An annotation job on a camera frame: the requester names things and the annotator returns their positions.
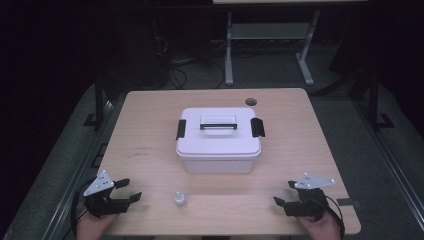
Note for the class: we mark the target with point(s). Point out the white plastic storage box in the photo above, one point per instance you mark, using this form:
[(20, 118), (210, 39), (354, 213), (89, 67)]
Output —
[(218, 165)]

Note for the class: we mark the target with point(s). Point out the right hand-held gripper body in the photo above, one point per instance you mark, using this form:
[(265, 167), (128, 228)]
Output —
[(310, 203)]

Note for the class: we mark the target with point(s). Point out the person's left hand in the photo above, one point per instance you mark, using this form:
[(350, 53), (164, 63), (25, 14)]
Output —
[(91, 228)]

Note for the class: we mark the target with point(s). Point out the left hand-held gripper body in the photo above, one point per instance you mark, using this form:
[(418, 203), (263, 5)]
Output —
[(100, 200)]

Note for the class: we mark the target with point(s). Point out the white box lid black latches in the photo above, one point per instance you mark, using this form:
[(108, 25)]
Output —
[(218, 141)]

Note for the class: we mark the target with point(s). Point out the black metal stand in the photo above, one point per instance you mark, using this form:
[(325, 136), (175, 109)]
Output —
[(99, 100), (374, 100)]

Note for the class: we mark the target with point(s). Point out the person's right hand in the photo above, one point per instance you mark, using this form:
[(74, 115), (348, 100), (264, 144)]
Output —
[(321, 230)]

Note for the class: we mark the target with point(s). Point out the grey tape strip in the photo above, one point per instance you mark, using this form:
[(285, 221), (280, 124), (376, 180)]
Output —
[(345, 202)]

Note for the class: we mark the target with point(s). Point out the small white dropper bottle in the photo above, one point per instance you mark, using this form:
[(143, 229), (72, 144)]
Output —
[(180, 199)]

